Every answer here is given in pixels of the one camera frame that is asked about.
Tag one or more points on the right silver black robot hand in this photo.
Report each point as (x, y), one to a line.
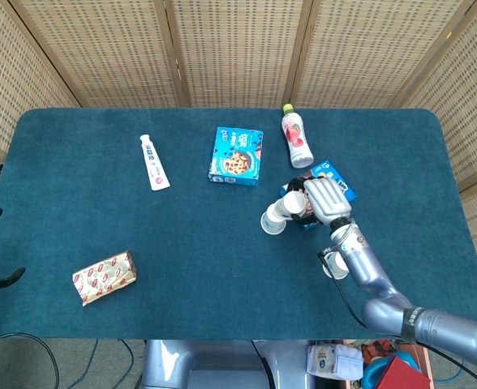
(327, 198)

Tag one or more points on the white floral paper cup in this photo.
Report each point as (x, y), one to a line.
(291, 202)
(272, 225)
(336, 267)

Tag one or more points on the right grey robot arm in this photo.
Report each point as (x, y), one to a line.
(368, 267)

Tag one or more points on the blue brown cookie box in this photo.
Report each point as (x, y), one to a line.
(327, 168)

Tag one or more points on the green capped drink bottle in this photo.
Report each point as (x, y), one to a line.
(297, 138)

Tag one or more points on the light blue cookie box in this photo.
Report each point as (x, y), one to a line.
(236, 158)

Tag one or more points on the gold red printed snack pack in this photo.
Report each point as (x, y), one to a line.
(104, 277)

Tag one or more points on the blue felt table cloth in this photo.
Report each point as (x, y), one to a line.
(202, 251)

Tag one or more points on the white plastic package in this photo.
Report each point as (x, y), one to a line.
(336, 360)

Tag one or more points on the white toothpaste tube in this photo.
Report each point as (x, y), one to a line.
(153, 166)

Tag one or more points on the wicker folding screen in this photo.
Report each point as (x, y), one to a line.
(238, 48)

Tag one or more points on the blue round object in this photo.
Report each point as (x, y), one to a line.
(370, 374)

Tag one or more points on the red box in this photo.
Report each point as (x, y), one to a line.
(400, 374)

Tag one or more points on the grey robot torso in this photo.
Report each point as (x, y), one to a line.
(206, 364)

